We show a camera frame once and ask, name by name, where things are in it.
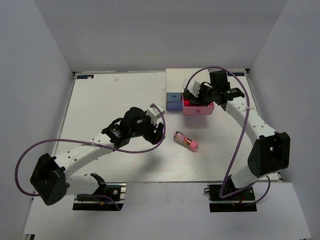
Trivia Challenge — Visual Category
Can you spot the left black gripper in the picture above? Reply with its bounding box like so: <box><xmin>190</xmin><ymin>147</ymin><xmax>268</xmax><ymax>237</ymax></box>
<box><xmin>129</xmin><ymin>113</ymin><xmax>166</xmax><ymax>145</ymax></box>

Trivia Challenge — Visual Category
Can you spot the pink cap black highlighter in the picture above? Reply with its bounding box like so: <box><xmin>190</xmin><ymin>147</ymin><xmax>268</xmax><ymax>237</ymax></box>
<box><xmin>183</xmin><ymin>98</ymin><xmax>194</xmax><ymax>108</ymax></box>

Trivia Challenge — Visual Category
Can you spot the pink drawer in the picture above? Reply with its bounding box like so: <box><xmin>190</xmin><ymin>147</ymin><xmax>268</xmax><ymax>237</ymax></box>
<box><xmin>181</xmin><ymin>94</ymin><xmax>215</xmax><ymax>116</ymax></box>

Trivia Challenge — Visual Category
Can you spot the small blue drawer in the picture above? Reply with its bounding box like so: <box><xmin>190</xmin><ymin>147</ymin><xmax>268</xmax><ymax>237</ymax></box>
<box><xmin>166</xmin><ymin>92</ymin><xmax>182</xmax><ymax>102</ymax></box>

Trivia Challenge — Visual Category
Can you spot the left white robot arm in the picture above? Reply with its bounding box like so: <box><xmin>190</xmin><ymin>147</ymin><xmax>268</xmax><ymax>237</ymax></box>
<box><xmin>30</xmin><ymin>104</ymin><xmax>166</xmax><ymax>206</ymax></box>

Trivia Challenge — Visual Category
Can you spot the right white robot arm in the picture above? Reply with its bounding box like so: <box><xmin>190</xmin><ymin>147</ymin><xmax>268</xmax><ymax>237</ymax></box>
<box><xmin>183</xmin><ymin>69</ymin><xmax>291</xmax><ymax>200</ymax></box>

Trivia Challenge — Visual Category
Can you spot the large blue-violet drawer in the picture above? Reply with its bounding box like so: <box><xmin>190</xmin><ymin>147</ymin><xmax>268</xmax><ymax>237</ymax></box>
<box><xmin>166</xmin><ymin>101</ymin><xmax>183</xmax><ymax>111</ymax></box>

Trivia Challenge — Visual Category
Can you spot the white drawer cabinet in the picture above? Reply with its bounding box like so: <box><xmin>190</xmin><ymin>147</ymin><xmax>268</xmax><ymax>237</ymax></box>
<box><xmin>165</xmin><ymin>68</ymin><xmax>210</xmax><ymax>93</ymax></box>

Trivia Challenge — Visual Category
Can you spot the pink cap clear tube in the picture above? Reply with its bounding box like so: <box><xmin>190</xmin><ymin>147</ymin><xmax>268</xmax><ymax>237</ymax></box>
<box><xmin>173</xmin><ymin>131</ymin><xmax>199</xmax><ymax>152</ymax></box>

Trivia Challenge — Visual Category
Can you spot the right table corner label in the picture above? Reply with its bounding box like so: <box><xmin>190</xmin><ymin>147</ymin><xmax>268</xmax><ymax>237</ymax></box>
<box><xmin>227</xmin><ymin>72</ymin><xmax>245</xmax><ymax>77</ymax></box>

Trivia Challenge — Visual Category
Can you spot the table corner label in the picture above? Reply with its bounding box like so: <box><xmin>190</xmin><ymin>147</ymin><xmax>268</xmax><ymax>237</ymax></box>
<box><xmin>76</xmin><ymin>74</ymin><xmax>94</xmax><ymax>80</ymax></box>
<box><xmin>227</xmin><ymin>72</ymin><xmax>245</xmax><ymax>77</ymax></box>

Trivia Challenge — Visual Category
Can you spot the left table corner label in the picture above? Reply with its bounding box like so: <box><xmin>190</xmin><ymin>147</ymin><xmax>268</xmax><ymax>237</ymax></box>
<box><xmin>76</xmin><ymin>74</ymin><xmax>94</xmax><ymax>80</ymax></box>

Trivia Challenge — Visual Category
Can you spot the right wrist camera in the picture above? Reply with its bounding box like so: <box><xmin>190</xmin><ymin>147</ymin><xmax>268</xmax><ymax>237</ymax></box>
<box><xmin>182</xmin><ymin>78</ymin><xmax>202</xmax><ymax>98</ymax></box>

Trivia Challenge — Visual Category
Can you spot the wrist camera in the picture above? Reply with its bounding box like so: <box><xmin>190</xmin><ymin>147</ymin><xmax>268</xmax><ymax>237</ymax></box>
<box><xmin>145</xmin><ymin>104</ymin><xmax>165</xmax><ymax>126</ymax></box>
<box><xmin>182</xmin><ymin>78</ymin><xmax>202</xmax><ymax>98</ymax></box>

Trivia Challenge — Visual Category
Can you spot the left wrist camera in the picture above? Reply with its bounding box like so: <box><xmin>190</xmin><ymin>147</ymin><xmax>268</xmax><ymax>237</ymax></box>
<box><xmin>145</xmin><ymin>104</ymin><xmax>165</xmax><ymax>126</ymax></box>

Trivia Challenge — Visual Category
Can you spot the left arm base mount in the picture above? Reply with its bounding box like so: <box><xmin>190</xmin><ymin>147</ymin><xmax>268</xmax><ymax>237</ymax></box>
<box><xmin>71</xmin><ymin>173</ymin><xmax>127</xmax><ymax>212</ymax></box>

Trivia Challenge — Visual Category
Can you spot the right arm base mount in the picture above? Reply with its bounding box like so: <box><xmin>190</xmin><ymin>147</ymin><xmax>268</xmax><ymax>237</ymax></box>
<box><xmin>203</xmin><ymin>183</ymin><xmax>257</xmax><ymax>213</ymax></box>

